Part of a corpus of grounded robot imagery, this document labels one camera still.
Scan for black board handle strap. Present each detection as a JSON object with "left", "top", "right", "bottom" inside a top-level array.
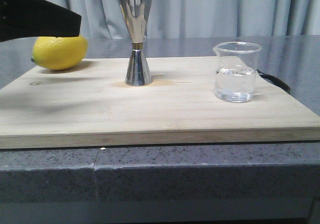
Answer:
[{"left": 255, "top": 68, "right": 291, "bottom": 93}]

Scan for steel double jigger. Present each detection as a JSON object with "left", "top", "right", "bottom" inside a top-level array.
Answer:
[{"left": 119, "top": 0, "right": 153, "bottom": 87}]

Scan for grey curtain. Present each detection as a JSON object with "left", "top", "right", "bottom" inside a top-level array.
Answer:
[{"left": 47, "top": 0, "right": 320, "bottom": 39}]

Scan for clear glass beaker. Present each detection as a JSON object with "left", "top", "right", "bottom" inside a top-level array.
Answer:
[{"left": 212, "top": 41, "right": 262, "bottom": 103}]

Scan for light wooden cutting board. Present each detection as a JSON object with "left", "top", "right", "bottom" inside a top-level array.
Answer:
[{"left": 0, "top": 57, "right": 320, "bottom": 149}]

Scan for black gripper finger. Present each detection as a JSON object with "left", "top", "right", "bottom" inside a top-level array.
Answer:
[{"left": 0, "top": 0, "right": 82, "bottom": 42}]

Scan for yellow lemon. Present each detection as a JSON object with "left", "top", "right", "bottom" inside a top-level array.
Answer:
[{"left": 31, "top": 36, "right": 88, "bottom": 70}]

